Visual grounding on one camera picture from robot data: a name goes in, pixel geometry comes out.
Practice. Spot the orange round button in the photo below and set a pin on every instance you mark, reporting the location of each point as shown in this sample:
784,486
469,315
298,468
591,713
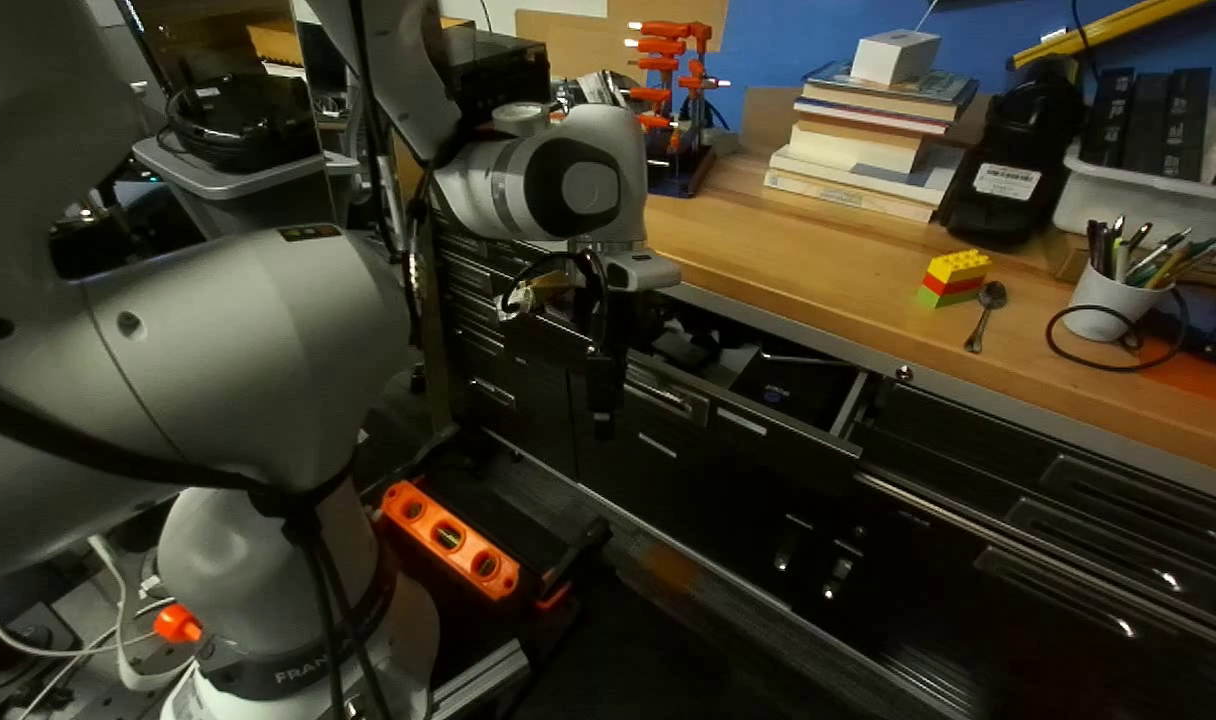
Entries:
177,625

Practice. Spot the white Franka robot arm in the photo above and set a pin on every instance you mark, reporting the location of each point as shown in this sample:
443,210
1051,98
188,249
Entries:
221,347

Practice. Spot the yellow spirit level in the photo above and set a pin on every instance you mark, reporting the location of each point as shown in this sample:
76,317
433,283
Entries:
1102,35

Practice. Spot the black label printer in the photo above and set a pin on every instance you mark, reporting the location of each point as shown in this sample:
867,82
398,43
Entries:
1012,160

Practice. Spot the orange clamp rack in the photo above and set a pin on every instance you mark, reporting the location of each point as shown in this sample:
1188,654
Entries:
672,93

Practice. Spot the crumpled plastic packaging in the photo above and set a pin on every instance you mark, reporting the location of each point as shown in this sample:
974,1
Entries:
591,88

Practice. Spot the cork wall panel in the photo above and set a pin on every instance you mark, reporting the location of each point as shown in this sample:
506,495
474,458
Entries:
570,35

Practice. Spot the stack of books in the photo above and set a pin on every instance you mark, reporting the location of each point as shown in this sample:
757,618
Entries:
872,134

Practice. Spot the orange spirit level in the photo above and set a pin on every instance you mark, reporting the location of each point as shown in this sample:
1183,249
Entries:
451,538

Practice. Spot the black labelled drawer unit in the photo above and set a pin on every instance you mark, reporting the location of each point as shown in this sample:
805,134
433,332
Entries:
493,363

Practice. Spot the white pen cup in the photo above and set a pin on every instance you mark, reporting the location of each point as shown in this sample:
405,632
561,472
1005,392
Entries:
1111,306

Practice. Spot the assorted pens bundle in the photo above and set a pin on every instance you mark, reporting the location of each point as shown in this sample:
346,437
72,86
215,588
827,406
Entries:
1148,249

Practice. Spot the colourful toy brick stack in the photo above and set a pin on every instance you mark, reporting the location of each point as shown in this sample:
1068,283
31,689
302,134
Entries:
956,278

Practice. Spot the blue wall board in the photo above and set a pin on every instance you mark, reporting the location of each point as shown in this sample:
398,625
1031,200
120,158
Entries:
792,43

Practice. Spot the wide black tool drawer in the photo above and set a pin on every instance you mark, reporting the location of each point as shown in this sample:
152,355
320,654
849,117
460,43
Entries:
690,414

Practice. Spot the small white box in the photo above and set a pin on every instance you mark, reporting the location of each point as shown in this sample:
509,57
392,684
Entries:
895,57

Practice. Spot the black boxy electronic device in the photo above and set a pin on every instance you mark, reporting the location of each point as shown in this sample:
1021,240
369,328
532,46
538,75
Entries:
493,64

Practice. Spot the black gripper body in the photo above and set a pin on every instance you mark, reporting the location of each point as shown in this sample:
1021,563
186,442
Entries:
605,325

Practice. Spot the black slotted module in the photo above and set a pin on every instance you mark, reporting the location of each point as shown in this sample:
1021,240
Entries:
1169,123
1111,117

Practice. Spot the black multi-drawer cabinet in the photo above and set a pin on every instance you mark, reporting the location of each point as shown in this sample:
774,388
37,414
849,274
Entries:
1032,534

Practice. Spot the white plastic tub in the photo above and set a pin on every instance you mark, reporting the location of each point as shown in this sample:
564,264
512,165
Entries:
1141,200

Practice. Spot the metal spoon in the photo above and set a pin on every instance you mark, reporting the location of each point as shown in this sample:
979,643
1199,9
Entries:
987,317

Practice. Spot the grey duct tape roll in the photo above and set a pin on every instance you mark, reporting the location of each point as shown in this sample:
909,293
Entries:
523,114

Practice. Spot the yellow-tinted wrist camera bar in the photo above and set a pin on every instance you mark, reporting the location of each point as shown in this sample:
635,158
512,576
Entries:
635,274

